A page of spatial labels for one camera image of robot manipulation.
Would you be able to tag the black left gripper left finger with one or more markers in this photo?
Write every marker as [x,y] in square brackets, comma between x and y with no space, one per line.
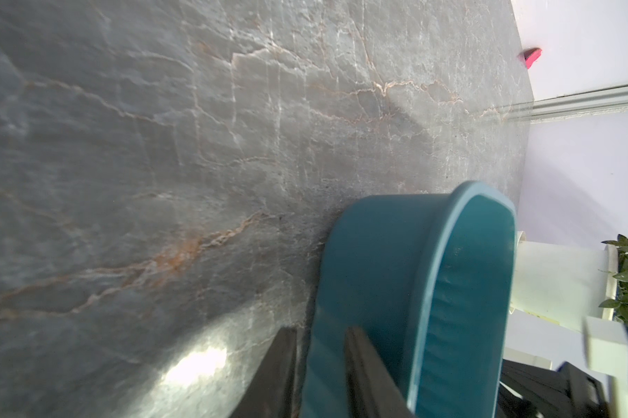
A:
[270,393]

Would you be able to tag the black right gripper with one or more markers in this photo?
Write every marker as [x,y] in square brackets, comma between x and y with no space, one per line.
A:
[529,391]

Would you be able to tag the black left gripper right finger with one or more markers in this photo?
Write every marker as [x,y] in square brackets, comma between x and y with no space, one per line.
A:
[371,390]

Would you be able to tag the pink small object at wall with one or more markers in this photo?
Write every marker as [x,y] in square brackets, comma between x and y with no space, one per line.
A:
[530,56]

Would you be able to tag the white plant pot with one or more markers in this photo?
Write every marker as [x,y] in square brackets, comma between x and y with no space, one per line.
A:
[562,284]

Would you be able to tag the teal plastic storage box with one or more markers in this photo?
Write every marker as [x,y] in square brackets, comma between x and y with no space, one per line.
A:
[428,277]

